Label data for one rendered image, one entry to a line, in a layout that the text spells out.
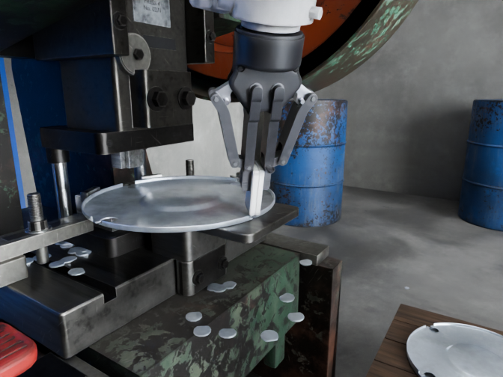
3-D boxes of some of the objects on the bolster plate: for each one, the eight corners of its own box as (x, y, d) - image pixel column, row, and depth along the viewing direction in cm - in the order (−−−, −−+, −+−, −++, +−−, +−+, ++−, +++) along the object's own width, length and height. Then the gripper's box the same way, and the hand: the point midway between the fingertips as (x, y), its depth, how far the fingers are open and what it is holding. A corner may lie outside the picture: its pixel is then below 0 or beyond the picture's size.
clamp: (100, 249, 61) (93, 185, 58) (-19, 295, 47) (-35, 215, 44) (78, 241, 64) (70, 180, 61) (-41, 282, 50) (-56, 206, 48)
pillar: (75, 219, 65) (66, 136, 62) (63, 223, 64) (52, 138, 60) (68, 217, 66) (58, 135, 63) (56, 221, 65) (45, 137, 61)
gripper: (213, 31, 36) (209, 230, 49) (341, 36, 39) (305, 222, 52) (203, 17, 42) (201, 197, 55) (315, 22, 45) (288, 191, 58)
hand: (254, 188), depth 52 cm, fingers closed
